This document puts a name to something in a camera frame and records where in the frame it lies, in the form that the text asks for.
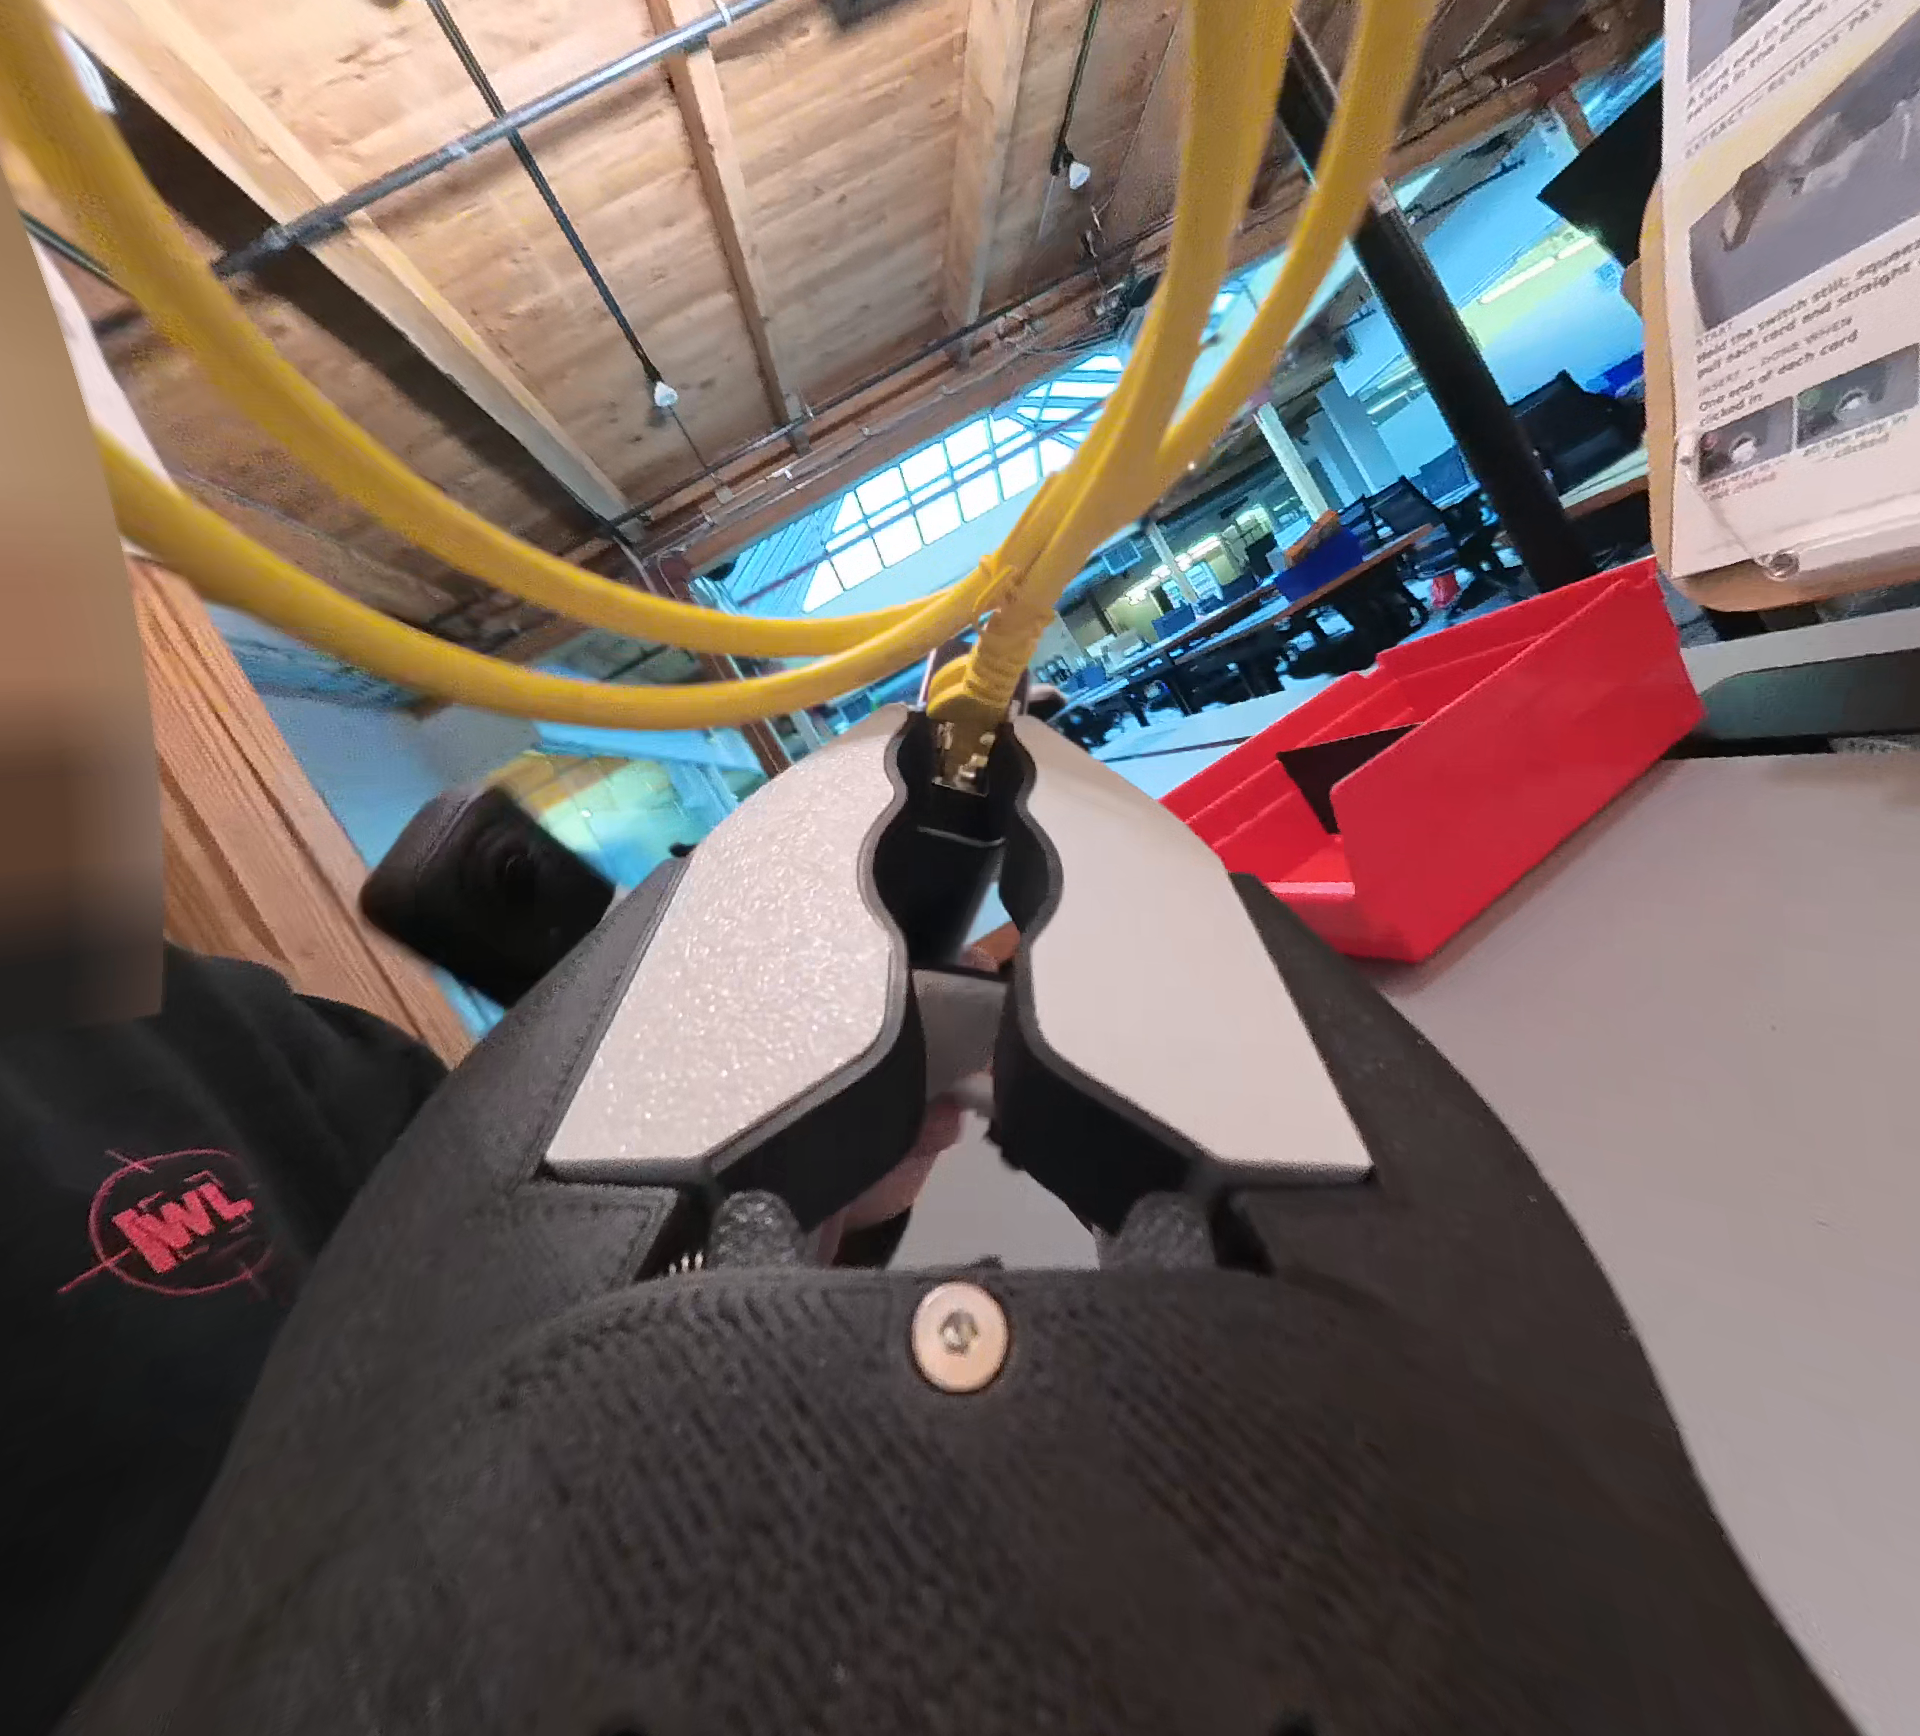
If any black monitor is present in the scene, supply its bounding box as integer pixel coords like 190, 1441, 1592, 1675
1537, 87, 1666, 268

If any wooden post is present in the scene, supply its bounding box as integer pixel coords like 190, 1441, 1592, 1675
125, 559, 469, 1065

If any black ethernet splitter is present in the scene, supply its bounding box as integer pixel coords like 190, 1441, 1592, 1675
875, 715, 1039, 976

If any instruction poster board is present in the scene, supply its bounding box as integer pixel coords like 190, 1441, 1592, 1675
1637, 0, 1920, 615

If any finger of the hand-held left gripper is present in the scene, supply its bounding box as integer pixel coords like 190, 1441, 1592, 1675
911, 966, 1008, 1111

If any black stand pole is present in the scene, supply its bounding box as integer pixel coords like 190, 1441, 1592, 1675
1122, 0, 1596, 598

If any red plastic bin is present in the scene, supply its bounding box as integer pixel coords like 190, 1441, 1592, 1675
1160, 559, 1704, 964

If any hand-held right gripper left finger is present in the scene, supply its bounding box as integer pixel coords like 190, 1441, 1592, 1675
543, 714, 929, 1225

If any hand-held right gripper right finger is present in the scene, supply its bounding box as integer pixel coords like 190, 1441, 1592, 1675
988, 715, 1376, 1238

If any person's left hand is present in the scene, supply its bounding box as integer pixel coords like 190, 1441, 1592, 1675
828, 1077, 1002, 1272

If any yellow ethernet cable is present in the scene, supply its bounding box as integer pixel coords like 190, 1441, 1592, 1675
0, 0, 1462, 787

